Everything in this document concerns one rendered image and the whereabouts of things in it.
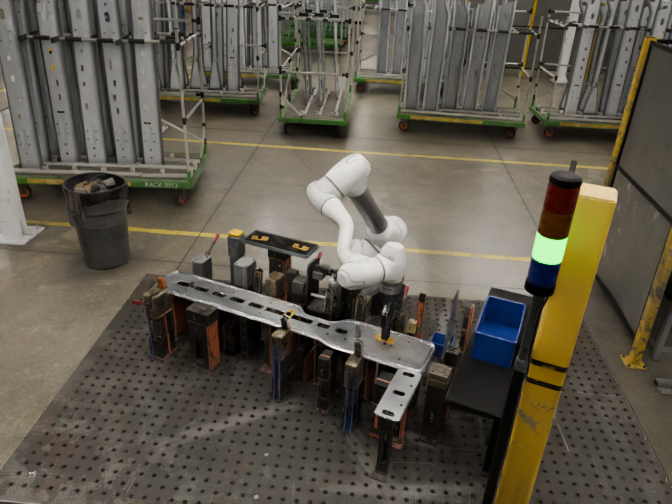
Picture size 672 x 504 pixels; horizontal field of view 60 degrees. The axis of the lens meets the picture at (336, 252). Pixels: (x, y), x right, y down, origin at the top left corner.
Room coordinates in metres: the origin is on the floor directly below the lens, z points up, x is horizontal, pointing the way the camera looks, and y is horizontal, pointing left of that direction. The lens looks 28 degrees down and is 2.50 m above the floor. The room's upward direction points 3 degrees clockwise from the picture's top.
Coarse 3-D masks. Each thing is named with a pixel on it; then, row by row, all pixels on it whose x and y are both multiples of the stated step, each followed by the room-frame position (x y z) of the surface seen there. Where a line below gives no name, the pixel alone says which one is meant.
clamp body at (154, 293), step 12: (156, 288) 2.26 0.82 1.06; (168, 288) 2.27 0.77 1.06; (144, 300) 2.20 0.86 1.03; (156, 300) 2.19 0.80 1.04; (168, 300) 2.26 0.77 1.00; (156, 312) 2.18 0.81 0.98; (168, 312) 2.26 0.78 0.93; (156, 324) 2.20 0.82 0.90; (168, 324) 2.25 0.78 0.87; (156, 336) 2.20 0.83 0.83; (168, 336) 2.23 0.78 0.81; (156, 348) 2.20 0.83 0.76; (168, 348) 2.23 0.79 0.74
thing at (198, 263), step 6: (198, 258) 2.57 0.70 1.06; (204, 258) 2.56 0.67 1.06; (210, 258) 2.58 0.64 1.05; (192, 264) 2.54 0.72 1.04; (198, 264) 2.52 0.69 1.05; (204, 264) 2.53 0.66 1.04; (210, 264) 2.58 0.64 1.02; (198, 270) 2.53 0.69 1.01; (204, 270) 2.53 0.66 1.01; (210, 270) 2.57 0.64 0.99; (204, 276) 2.53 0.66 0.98; (210, 276) 2.57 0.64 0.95
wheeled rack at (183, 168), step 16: (32, 32) 5.93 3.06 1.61; (160, 32) 6.32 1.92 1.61; (176, 32) 5.56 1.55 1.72; (192, 32) 6.34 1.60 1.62; (176, 48) 5.55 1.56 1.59; (192, 112) 5.89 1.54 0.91; (176, 128) 6.43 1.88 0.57; (80, 160) 5.87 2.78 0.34; (112, 160) 6.07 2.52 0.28; (176, 160) 6.11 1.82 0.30; (192, 160) 6.11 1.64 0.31; (16, 176) 5.48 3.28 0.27; (32, 176) 5.50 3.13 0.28; (48, 176) 5.52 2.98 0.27; (64, 176) 5.65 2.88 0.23; (128, 176) 5.61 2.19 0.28; (144, 176) 5.61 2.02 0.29; (160, 176) 5.63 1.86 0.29; (176, 176) 5.64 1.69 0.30; (192, 176) 5.71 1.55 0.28; (176, 192) 5.56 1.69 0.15
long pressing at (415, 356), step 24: (192, 288) 2.37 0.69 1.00; (216, 288) 2.38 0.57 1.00; (240, 288) 2.39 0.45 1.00; (240, 312) 2.19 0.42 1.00; (264, 312) 2.20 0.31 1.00; (312, 336) 2.04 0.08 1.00; (336, 336) 2.04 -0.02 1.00; (408, 336) 2.06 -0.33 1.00; (384, 360) 1.89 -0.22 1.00; (408, 360) 1.90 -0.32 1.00
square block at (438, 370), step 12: (432, 372) 1.76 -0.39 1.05; (444, 372) 1.76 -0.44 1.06; (432, 384) 1.75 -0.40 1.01; (444, 384) 1.73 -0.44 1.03; (432, 396) 1.75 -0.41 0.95; (444, 396) 1.73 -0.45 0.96; (432, 408) 1.74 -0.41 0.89; (444, 408) 1.78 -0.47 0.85; (432, 420) 1.74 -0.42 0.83; (420, 432) 1.76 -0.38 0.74; (432, 432) 1.74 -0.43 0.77; (432, 444) 1.73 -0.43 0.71
